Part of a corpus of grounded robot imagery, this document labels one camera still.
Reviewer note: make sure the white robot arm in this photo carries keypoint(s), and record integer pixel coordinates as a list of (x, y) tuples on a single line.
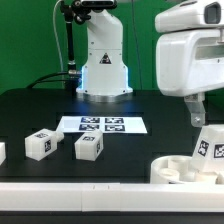
[(104, 74)]

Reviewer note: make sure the paper sheet with tags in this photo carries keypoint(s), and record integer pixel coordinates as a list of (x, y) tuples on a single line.
[(75, 124)]

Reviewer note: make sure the white L-shaped fence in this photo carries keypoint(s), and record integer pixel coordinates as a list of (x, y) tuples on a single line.
[(91, 197)]

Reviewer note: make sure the white part at left edge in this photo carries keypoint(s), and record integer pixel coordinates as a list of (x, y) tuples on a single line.
[(2, 152)]

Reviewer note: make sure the white round stool seat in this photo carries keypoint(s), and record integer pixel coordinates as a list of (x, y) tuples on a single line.
[(176, 169)]

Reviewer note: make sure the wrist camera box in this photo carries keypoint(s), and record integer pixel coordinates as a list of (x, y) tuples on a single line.
[(191, 14)]

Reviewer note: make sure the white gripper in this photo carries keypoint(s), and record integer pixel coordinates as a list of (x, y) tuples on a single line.
[(190, 62)]

